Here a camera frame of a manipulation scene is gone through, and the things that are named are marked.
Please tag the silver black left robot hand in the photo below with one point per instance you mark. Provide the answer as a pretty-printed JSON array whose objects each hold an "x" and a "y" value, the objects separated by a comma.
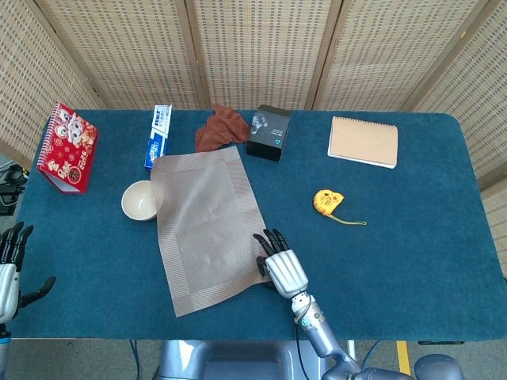
[{"x": 8, "y": 289}]

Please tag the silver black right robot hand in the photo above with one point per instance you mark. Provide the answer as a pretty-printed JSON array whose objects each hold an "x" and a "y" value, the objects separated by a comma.
[{"x": 287, "y": 273}]

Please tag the grey woven placemat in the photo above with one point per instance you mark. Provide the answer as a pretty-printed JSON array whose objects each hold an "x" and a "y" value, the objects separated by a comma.
[{"x": 206, "y": 229}]

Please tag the cream ceramic bowl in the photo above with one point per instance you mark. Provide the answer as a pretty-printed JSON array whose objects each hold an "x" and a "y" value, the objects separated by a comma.
[{"x": 136, "y": 202}]

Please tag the yellow tape measure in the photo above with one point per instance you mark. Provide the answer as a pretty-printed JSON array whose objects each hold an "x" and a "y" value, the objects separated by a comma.
[{"x": 326, "y": 200}]

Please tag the grey blue robot torso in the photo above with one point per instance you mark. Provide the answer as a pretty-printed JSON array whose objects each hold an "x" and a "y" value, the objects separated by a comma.
[{"x": 237, "y": 360}]

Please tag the black cardboard box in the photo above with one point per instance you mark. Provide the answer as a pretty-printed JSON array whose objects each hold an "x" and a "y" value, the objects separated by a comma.
[{"x": 263, "y": 146}]

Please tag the kraft spiral notebook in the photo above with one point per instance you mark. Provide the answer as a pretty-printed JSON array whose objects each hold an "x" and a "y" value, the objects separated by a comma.
[{"x": 362, "y": 142}]

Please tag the red desk calendar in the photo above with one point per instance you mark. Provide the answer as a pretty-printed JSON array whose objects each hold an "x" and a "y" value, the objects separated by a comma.
[{"x": 69, "y": 150}]

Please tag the brown crumpled cloth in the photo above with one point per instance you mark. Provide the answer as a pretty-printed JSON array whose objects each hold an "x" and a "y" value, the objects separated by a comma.
[{"x": 218, "y": 132}]

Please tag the blue white toothpaste box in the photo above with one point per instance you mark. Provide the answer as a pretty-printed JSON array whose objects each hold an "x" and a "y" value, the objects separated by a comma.
[{"x": 157, "y": 134}]

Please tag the woven bamboo folding screen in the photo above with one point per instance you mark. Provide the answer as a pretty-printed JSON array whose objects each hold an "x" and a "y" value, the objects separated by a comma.
[{"x": 257, "y": 47}]

